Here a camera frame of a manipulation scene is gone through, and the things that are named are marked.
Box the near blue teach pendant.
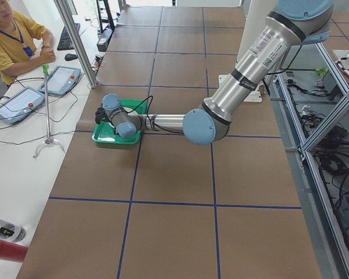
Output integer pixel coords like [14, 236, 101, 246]
[0, 87, 45, 124]

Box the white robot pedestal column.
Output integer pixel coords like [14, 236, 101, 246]
[218, 0, 283, 103]

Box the green plastic tray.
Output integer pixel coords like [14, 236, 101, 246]
[92, 94, 147, 146]

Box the white round plate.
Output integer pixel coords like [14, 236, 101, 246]
[124, 107, 140, 115]

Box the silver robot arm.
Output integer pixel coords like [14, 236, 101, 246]
[95, 1, 334, 145]

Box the red cylinder bottle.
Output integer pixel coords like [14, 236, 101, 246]
[0, 239, 28, 263]

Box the clear water bottle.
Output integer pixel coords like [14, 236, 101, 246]
[0, 219, 26, 242]

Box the far blue teach pendant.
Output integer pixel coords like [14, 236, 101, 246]
[47, 66, 81, 96]

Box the blue teach pendant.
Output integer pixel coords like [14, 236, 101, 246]
[0, 87, 45, 124]
[47, 66, 81, 96]

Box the aluminium frame post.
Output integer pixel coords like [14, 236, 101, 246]
[54, 0, 98, 89]

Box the metal reacher grabber tool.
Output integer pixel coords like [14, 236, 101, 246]
[33, 64, 65, 159]

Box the black computer mouse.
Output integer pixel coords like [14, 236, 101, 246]
[64, 53, 78, 61]

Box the black keyboard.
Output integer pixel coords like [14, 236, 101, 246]
[57, 26, 74, 51]

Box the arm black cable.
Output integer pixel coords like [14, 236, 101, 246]
[124, 95, 187, 134]

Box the person in yellow shirt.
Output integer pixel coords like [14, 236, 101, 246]
[0, 1, 56, 86]

